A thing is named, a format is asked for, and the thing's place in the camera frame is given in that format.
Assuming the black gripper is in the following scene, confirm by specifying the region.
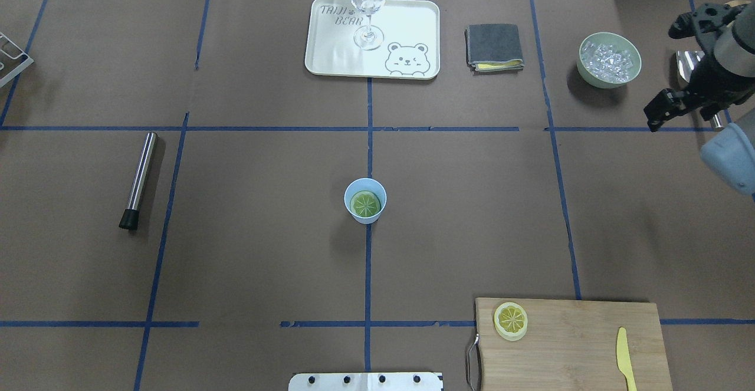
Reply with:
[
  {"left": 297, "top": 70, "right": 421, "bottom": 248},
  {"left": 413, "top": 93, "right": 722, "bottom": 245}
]
[{"left": 644, "top": 2, "right": 750, "bottom": 132}]

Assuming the yellow lemon half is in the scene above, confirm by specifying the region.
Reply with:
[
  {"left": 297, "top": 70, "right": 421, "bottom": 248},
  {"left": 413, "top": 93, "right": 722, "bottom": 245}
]
[{"left": 349, "top": 191, "right": 382, "bottom": 218}]

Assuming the steel muddler black tip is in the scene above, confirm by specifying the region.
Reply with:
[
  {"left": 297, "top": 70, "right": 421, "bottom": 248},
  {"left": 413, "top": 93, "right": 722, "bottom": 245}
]
[{"left": 119, "top": 132, "right": 158, "bottom": 231}]

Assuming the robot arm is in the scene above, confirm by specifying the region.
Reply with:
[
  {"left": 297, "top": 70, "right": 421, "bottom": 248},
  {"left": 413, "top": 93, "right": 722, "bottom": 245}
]
[{"left": 644, "top": 2, "right": 754, "bottom": 195}]

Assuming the light blue paper cup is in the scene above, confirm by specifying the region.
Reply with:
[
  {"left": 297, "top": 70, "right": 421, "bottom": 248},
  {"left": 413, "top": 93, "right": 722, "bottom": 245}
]
[{"left": 343, "top": 178, "right": 388, "bottom": 225}]

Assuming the steel ice scoop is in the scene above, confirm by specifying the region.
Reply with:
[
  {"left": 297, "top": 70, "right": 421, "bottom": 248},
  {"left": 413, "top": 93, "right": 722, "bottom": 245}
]
[{"left": 676, "top": 50, "right": 727, "bottom": 132}]

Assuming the green bowl of ice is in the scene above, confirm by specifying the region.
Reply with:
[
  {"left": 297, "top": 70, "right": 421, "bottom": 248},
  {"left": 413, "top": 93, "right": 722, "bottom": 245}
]
[{"left": 576, "top": 32, "right": 642, "bottom": 89}]

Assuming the grey folded cloth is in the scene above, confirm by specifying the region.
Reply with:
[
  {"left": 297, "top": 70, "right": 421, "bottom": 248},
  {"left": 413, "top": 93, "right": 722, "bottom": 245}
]
[{"left": 465, "top": 24, "right": 525, "bottom": 73}]

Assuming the yellow plastic knife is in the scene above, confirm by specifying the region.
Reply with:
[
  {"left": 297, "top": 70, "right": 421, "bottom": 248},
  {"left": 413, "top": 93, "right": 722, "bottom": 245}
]
[{"left": 615, "top": 326, "right": 637, "bottom": 391}]

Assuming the wooden cutting board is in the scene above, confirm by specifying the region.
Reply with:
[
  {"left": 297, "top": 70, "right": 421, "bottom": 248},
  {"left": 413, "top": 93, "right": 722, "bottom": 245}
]
[{"left": 474, "top": 297, "right": 672, "bottom": 390}]

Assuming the cream bear serving tray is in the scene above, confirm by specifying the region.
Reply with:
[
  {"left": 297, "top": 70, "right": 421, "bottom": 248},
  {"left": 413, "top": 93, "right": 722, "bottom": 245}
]
[{"left": 304, "top": 0, "right": 441, "bottom": 80}]

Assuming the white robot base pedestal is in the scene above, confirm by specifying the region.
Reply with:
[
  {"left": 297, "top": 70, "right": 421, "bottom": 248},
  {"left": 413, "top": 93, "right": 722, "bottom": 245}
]
[{"left": 288, "top": 372, "right": 444, "bottom": 390}]

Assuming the white wire cup rack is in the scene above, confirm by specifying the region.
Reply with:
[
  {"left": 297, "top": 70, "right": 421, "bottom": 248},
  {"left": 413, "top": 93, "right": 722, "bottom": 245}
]
[{"left": 1, "top": 33, "right": 34, "bottom": 87}]

